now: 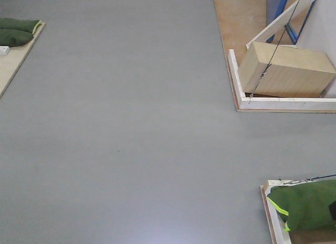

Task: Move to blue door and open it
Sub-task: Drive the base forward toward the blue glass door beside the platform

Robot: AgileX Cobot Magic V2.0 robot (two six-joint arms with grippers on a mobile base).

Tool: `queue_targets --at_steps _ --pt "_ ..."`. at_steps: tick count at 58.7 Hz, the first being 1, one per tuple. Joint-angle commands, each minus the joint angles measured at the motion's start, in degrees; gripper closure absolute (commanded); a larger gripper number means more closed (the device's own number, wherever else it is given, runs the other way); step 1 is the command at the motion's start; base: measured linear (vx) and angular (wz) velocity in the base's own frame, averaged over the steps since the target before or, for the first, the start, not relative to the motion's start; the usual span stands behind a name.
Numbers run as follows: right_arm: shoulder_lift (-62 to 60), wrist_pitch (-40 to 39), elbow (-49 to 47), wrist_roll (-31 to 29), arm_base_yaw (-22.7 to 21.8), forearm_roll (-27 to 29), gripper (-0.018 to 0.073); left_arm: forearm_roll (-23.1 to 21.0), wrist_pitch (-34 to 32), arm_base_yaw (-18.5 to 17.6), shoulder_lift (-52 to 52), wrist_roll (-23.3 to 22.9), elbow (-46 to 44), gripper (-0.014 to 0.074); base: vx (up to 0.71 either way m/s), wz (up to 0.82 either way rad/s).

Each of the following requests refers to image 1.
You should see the blue door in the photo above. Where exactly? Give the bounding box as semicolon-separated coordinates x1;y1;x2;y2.
266;0;316;45

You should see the plywood door platform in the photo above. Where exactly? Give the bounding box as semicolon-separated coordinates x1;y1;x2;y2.
212;0;336;113

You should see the light wooden box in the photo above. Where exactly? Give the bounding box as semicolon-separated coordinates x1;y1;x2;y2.
238;42;335;98

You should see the plywood base board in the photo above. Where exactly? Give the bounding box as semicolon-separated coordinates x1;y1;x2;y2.
1;22;46;97

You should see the green sandbag upper left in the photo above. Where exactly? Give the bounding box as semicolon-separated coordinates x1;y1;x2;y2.
1;18;43;34

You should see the green sandbag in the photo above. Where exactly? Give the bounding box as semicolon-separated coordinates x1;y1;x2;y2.
1;18;43;34
267;179;335;232
1;29;34;47

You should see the green sandbag bottom right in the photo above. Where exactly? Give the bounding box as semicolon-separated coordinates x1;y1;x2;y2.
267;179;335;232

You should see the green sandbag lower left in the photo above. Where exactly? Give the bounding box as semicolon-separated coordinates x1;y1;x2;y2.
1;29;34;47

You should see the white block on board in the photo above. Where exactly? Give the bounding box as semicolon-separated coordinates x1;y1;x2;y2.
0;46;10;55

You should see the white diagonal wooden brace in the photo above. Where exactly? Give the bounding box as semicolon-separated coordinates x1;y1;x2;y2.
246;0;315;49

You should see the white wooden base frame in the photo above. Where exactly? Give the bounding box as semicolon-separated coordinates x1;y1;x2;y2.
226;49;335;113

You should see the dark tension rope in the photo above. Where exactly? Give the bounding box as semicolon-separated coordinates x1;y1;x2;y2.
248;0;305;99

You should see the white frame bottom right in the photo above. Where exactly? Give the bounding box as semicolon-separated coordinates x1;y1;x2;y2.
260;180;292;244

